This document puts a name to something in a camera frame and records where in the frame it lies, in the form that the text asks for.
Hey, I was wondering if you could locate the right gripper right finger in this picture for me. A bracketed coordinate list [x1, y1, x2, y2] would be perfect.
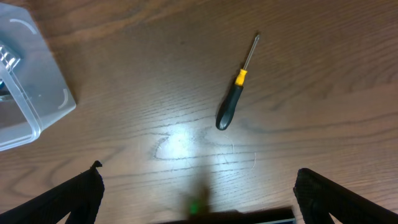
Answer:
[294, 168, 397, 224]

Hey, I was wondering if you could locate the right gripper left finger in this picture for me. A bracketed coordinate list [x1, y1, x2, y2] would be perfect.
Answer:
[1, 161, 104, 224]

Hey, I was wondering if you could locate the black yellow screwdriver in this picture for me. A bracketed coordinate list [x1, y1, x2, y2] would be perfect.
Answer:
[215, 33, 261, 131]

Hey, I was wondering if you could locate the clear plastic container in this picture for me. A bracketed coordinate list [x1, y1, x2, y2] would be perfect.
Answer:
[1, 3, 76, 151]

